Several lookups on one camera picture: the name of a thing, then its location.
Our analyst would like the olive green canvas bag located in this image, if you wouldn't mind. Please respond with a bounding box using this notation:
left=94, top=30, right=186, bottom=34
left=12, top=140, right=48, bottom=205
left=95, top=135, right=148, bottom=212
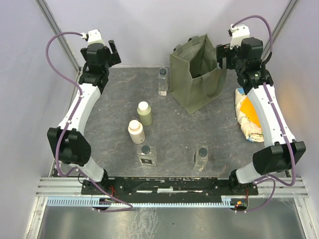
left=169, top=35, right=227, bottom=115

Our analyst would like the green liquid white-cap bottle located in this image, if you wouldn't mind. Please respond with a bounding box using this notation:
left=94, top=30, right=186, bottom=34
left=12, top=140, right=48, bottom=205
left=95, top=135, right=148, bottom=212
left=137, top=101, right=153, bottom=126

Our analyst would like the beige white-cap bottle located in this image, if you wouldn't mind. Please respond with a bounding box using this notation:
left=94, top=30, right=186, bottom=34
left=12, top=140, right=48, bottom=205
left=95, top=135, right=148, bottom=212
left=128, top=119, right=145, bottom=144

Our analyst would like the clear bottle black label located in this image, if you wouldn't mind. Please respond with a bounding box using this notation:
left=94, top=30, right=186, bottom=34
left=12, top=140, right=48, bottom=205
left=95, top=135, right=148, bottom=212
left=137, top=145, right=157, bottom=166

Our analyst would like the clear bottle dark cap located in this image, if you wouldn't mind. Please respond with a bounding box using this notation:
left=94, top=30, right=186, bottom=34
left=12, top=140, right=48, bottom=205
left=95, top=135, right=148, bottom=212
left=193, top=145, right=209, bottom=172

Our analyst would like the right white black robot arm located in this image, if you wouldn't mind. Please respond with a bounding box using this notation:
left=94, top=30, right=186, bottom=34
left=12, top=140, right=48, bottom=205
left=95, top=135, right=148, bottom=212
left=216, top=37, right=306, bottom=195

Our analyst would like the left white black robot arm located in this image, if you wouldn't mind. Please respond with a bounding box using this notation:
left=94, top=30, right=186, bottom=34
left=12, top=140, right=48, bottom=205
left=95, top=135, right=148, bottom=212
left=47, top=40, right=121, bottom=194

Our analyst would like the yellow patterned snack bag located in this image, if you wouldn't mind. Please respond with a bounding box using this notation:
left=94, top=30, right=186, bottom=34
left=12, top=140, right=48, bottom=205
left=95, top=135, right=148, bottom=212
left=235, top=88, right=264, bottom=142

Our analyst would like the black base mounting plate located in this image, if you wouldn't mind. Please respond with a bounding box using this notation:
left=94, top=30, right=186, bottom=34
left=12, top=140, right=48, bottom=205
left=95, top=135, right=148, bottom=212
left=81, top=176, right=259, bottom=203

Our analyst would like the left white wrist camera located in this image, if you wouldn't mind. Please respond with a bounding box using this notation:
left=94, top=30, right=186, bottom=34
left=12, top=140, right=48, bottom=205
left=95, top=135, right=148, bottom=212
left=81, top=29, right=106, bottom=46

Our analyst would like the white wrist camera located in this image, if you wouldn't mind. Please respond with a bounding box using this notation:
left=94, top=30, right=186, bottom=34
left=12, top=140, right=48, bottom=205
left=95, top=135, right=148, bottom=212
left=81, top=29, right=106, bottom=46
left=229, top=24, right=250, bottom=49

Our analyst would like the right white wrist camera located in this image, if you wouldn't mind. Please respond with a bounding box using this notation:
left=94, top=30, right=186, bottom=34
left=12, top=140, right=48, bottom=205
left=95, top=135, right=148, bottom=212
left=229, top=24, right=250, bottom=49

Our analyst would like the left aluminium corner post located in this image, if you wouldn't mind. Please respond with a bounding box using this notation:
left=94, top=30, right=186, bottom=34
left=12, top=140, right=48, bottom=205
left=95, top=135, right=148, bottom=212
left=34, top=0, right=81, bottom=73

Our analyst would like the aluminium corner post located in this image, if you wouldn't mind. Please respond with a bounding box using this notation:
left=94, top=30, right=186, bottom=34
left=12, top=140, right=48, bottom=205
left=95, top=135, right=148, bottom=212
left=34, top=0, right=81, bottom=73
left=272, top=0, right=300, bottom=45

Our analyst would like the right aluminium corner post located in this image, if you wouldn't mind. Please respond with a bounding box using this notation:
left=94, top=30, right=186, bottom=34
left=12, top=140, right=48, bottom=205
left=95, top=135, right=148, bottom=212
left=272, top=0, right=300, bottom=45

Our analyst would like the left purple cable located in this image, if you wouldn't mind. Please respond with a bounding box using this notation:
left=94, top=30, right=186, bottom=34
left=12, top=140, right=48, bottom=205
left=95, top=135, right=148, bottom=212
left=45, top=31, right=134, bottom=214

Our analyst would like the purple cable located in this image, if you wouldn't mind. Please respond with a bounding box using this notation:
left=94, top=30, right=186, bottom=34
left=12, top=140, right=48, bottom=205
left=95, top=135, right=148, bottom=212
left=45, top=31, right=134, bottom=214
left=230, top=14, right=297, bottom=214

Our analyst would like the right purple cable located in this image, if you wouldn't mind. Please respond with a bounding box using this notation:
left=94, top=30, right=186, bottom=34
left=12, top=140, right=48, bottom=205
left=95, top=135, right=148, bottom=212
left=230, top=14, right=297, bottom=214

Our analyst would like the aluminium front rail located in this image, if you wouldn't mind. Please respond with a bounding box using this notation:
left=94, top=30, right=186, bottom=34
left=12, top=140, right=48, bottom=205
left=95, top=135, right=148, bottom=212
left=36, top=177, right=309, bottom=198

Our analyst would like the light blue cable duct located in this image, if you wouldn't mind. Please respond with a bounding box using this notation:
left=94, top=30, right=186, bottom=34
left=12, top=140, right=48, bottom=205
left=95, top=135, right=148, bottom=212
left=46, top=196, right=236, bottom=207

